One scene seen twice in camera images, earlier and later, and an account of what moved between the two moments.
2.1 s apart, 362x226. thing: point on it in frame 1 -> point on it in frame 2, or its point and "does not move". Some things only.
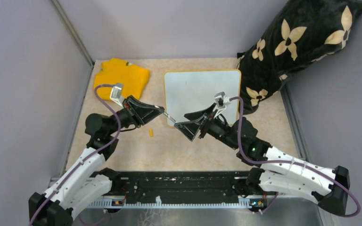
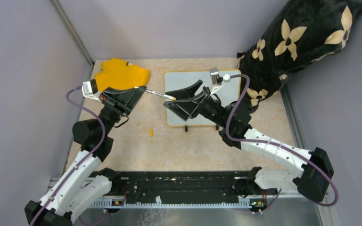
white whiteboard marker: x=172 y=119 -> x=161 y=94
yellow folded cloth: x=134 y=78 does not move
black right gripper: x=191 y=128 -> x=185 y=109
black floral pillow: x=300 y=32 does not move
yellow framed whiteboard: x=186 y=91 does not move
